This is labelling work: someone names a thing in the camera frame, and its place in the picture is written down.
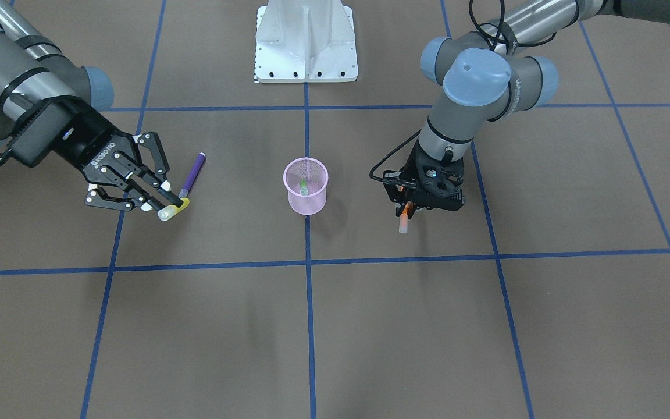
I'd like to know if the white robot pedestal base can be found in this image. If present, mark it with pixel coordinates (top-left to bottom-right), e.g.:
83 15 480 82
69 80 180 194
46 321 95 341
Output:
254 1 359 83

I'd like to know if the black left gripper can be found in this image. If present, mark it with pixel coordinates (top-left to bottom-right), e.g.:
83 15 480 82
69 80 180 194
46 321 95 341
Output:
399 144 465 211

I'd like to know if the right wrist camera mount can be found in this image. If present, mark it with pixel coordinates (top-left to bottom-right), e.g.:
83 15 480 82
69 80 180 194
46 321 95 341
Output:
9 95 74 168

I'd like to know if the orange highlighter pen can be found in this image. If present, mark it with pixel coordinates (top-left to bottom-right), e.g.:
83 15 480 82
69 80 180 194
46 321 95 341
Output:
398 201 414 234

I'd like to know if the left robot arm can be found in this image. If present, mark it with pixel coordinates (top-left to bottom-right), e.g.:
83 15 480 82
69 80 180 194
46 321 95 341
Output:
381 1 670 219

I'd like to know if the pink mesh pen holder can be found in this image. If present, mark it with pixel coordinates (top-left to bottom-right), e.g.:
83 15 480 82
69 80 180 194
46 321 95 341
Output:
283 157 329 216

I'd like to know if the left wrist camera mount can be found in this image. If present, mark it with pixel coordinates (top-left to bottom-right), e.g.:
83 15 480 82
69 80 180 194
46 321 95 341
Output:
383 159 466 216

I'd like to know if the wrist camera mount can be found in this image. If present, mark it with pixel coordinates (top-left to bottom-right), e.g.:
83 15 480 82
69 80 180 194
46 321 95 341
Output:
9 95 74 168
383 159 466 216

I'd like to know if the purple highlighter pen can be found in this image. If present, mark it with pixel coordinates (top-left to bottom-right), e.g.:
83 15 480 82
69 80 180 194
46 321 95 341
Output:
178 152 207 198

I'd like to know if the yellow highlighter pen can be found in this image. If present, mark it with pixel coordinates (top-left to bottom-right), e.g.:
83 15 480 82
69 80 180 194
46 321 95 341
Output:
158 197 190 222

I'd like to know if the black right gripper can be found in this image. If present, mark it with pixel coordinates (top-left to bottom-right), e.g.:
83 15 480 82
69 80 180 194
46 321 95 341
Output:
50 107 184 212

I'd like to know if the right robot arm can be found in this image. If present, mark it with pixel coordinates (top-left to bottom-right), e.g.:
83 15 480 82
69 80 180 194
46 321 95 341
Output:
0 1 189 221

